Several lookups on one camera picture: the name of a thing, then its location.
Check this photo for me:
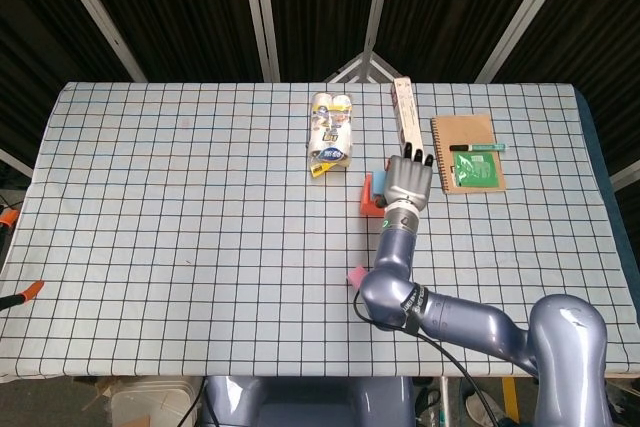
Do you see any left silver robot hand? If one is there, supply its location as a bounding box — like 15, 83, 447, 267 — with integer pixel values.
0, 209, 45, 311

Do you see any white metal table leg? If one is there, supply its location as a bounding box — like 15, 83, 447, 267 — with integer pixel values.
439, 375, 451, 427

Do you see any pink foam cube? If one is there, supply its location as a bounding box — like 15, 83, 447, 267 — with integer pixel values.
346, 266, 369, 291

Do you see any grey-blue robot torso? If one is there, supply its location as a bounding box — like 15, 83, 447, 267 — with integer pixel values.
202, 375, 416, 427

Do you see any white shoe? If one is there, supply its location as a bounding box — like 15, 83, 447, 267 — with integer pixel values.
465, 393, 506, 426

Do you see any long white cardboard box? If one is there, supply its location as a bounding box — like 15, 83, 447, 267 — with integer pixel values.
390, 76, 429, 161

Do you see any green sachet packet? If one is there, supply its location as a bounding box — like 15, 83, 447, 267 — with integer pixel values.
452, 152, 500, 188

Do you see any green marker pen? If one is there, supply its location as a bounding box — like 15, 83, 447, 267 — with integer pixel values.
448, 142, 506, 153

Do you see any triangular metal frame bracket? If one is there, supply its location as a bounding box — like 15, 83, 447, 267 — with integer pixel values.
323, 50, 402, 83

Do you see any white plastic bin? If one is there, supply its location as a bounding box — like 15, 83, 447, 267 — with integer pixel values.
110, 379, 201, 427

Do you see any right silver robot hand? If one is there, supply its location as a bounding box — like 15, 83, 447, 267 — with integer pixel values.
372, 142, 434, 209

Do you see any brown spiral notebook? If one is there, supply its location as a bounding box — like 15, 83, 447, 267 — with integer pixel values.
430, 114, 508, 196

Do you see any orange foam cube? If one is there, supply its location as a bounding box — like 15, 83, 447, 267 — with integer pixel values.
359, 174, 389, 218

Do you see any white metal frame post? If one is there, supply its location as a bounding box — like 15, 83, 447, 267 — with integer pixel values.
238, 0, 281, 82
474, 0, 584, 83
360, 0, 396, 82
0, 148, 35, 179
609, 160, 640, 191
45, 0, 149, 83

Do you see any checked light blue tablecloth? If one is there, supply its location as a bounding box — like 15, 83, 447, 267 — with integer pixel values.
0, 80, 640, 381

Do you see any dark blue table cover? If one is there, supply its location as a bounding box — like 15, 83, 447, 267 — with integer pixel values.
573, 88, 639, 268

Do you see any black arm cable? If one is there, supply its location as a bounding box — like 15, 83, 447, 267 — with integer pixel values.
353, 289, 501, 427

